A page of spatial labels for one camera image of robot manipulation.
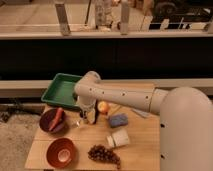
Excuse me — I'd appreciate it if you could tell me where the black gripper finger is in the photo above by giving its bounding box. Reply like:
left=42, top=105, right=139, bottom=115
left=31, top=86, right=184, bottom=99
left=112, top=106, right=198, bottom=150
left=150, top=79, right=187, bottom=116
left=80, top=111, right=88, bottom=124
left=90, top=102, right=99, bottom=124

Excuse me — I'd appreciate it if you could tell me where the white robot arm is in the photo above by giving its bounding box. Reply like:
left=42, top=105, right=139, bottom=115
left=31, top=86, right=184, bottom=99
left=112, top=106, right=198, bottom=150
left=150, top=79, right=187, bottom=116
left=74, top=71, right=213, bottom=171

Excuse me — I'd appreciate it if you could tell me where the white cup lying down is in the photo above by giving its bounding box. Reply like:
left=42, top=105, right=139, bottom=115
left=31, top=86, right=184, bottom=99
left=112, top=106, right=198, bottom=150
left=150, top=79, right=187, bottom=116
left=107, top=129, right=130, bottom=148

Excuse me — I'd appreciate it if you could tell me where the red yellow apple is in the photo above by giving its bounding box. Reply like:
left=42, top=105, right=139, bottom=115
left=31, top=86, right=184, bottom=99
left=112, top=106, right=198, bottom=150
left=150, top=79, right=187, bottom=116
left=98, top=101, right=110, bottom=114

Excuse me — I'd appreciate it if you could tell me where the blue sponge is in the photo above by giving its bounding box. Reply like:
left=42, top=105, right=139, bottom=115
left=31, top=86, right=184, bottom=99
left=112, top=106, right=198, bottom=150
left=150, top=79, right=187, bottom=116
left=108, top=114, right=128, bottom=128

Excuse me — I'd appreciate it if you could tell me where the orange carrot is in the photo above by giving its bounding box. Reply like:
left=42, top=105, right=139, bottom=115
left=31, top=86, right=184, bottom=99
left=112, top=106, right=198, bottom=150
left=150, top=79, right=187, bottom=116
left=49, top=108, right=63, bottom=131

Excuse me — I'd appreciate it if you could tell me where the green plastic tray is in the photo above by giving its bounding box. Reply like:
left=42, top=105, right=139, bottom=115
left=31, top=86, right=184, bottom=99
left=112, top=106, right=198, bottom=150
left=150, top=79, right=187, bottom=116
left=41, top=73, right=81, bottom=110

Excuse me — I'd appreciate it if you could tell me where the bunch of dark grapes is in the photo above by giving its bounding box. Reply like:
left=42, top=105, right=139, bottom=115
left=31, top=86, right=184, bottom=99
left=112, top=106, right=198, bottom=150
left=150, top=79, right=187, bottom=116
left=88, top=145, right=121, bottom=170

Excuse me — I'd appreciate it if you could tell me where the dark purple bowl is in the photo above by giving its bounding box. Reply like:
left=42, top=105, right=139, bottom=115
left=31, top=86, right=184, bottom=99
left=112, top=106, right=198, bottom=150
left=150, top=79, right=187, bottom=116
left=39, top=108, right=66, bottom=133

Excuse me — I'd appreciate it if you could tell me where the wooden board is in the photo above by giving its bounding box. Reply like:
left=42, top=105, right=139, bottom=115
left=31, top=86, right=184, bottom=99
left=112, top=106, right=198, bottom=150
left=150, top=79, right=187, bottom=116
left=25, top=104, right=160, bottom=171

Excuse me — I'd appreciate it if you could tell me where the red bowl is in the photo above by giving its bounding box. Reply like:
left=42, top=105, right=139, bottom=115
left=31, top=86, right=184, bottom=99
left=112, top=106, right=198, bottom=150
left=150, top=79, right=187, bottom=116
left=46, top=138, right=76, bottom=169

